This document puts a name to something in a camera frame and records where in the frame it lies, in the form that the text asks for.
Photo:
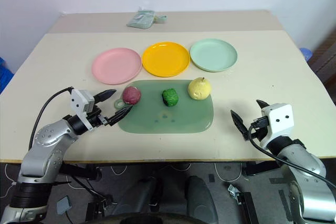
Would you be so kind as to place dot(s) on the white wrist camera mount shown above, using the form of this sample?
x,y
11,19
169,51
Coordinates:
x,y
78,100
281,116

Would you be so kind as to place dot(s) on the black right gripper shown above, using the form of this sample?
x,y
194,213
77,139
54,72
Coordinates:
x,y
260,129

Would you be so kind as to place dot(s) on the light green plate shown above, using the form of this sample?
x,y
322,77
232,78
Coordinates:
x,y
213,54

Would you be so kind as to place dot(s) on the yellow pear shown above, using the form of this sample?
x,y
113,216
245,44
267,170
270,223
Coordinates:
x,y
199,89

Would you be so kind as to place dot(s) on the black caster leg bracket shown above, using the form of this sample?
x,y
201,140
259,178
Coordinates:
x,y
245,205

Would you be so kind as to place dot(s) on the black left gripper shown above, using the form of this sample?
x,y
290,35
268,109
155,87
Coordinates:
x,y
95,119

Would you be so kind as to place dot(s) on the blue fabric object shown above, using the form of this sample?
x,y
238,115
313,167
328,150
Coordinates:
x,y
4,77

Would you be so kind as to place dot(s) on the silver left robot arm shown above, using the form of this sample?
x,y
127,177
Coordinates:
x,y
44,142

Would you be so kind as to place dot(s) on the pink plate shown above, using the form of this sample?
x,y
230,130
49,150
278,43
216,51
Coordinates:
x,y
116,65

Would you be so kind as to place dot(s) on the bagged pale green cloth pack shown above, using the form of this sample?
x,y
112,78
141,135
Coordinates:
x,y
140,19

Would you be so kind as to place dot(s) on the light blue round stool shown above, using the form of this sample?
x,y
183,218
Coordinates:
x,y
305,53

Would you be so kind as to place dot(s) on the small grey box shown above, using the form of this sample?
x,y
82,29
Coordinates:
x,y
63,205

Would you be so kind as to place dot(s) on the brown wooden furniture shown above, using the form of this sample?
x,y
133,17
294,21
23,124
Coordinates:
x,y
325,64

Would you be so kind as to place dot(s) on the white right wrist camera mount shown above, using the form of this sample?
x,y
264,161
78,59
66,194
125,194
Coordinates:
x,y
281,116

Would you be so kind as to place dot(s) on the green translucent cutting board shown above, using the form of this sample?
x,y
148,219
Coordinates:
x,y
170,121

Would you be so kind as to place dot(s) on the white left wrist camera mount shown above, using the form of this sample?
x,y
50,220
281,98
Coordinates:
x,y
78,100

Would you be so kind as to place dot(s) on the dark rounded robot leg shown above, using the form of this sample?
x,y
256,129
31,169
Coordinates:
x,y
200,197
136,197

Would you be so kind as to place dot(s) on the black table frame bar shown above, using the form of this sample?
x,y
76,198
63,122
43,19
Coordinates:
x,y
260,169
78,171

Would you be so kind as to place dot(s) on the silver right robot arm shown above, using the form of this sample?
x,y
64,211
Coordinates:
x,y
309,163

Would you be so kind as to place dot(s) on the green leafy vegetable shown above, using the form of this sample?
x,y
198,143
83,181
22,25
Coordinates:
x,y
170,97

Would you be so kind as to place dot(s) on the yellow plate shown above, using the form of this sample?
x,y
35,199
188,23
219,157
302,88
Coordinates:
x,y
166,59

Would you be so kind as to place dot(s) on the purple-red round fruit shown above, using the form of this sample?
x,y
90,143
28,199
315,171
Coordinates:
x,y
132,95

